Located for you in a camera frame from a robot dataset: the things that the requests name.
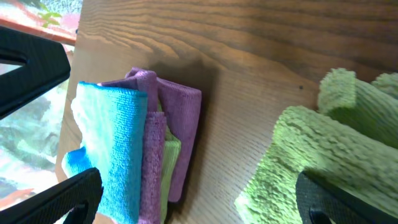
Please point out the folded blue microfibre cloth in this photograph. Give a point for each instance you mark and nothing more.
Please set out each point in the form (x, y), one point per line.
(111, 121)

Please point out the folded green cloth under stack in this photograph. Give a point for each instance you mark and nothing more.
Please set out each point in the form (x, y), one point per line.
(172, 147)

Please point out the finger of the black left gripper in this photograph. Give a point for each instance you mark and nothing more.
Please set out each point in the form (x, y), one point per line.
(43, 64)

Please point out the folded pink microfibre cloth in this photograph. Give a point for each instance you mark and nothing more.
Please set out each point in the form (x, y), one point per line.
(171, 104)

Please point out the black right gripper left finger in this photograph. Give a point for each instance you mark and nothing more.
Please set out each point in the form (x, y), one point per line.
(77, 197)

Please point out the green microfibre cloth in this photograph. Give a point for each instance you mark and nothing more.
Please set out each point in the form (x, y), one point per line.
(351, 140)

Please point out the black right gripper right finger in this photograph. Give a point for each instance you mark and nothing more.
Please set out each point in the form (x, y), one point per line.
(320, 202)

